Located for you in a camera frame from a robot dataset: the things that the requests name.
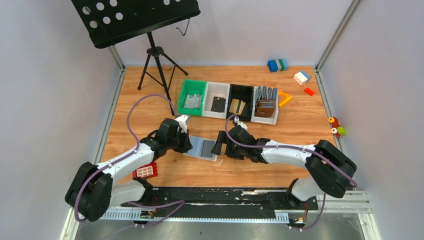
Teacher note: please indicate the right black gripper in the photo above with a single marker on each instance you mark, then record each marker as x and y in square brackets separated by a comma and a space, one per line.
[227, 145]

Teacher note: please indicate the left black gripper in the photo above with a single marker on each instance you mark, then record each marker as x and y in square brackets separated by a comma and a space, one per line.
[183, 141]

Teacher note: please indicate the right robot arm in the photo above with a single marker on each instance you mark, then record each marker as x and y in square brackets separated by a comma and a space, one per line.
[330, 170]

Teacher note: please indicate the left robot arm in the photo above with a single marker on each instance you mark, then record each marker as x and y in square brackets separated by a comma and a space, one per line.
[96, 187]

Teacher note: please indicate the black card in white bin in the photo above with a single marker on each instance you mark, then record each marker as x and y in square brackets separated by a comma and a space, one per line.
[218, 104]

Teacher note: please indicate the gold cards in black bin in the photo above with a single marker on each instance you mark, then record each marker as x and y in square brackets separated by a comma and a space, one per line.
[237, 106]

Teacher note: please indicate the silver cards in green bin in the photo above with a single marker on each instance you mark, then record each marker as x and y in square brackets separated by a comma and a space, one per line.
[192, 101]

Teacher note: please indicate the red white toy block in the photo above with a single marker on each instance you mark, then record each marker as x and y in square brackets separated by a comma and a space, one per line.
[146, 171]

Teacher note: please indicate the green plastic bin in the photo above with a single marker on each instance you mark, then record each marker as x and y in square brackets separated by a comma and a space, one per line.
[190, 86]

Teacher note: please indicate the white plastic bin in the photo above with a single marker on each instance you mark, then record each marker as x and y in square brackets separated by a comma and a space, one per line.
[215, 89]

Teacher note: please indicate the black plastic bin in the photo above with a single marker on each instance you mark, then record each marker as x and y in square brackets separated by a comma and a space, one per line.
[245, 93]

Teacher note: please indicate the brown leather wallets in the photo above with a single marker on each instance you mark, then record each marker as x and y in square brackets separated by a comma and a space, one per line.
[265, 108]

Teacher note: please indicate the white bin with wallets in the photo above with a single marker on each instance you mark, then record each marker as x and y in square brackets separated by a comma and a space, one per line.
[259, 120]

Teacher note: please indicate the yellow plastic angle piece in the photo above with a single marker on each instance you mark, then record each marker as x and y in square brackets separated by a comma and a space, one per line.
[283, 98]

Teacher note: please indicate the blue green block stack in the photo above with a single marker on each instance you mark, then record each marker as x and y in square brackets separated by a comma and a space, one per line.
[277, 65]

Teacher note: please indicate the red toy brick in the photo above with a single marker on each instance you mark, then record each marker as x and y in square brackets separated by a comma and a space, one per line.
[309, 91]

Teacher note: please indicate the white blue toy block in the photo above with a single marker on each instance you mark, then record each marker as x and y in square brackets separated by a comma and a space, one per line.
[301, 78]

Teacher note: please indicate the red green toy car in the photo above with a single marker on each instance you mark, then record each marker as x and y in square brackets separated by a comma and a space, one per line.
[336, 128]

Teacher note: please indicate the black music stand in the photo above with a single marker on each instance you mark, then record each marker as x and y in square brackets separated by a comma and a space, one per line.
[110, 22]

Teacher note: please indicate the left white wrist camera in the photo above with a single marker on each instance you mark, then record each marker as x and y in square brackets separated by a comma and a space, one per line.
[183, 122]

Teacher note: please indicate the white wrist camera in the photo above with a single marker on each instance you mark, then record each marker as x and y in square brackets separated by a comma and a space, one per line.
[241, 124]
[183, 122]

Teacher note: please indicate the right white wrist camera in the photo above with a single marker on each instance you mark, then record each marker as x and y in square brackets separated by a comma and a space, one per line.
[241, 124]

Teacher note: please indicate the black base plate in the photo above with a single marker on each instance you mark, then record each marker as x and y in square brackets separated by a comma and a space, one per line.
[228, 202]

